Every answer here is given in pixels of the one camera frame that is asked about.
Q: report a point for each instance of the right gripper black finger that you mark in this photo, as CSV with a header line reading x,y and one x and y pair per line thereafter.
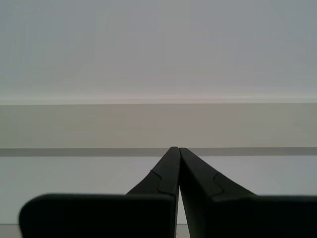
x,y
138,213
223,215

